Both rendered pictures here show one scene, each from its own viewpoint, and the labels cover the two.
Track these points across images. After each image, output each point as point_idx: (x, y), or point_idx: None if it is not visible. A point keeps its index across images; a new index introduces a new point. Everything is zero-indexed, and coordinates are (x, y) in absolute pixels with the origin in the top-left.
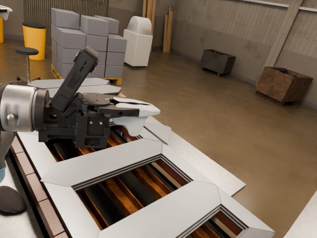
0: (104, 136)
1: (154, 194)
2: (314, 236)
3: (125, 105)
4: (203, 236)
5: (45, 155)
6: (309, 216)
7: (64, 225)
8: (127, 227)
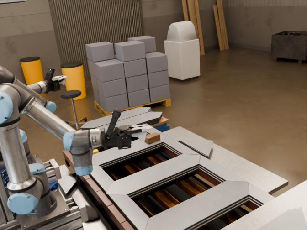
0: (129, 143)
1: None
2: (300, 197)
3: (135, 128)
4: None
5: (106, 177)
6: (304, 186)
7: (125, 217)
8: (168, 214)
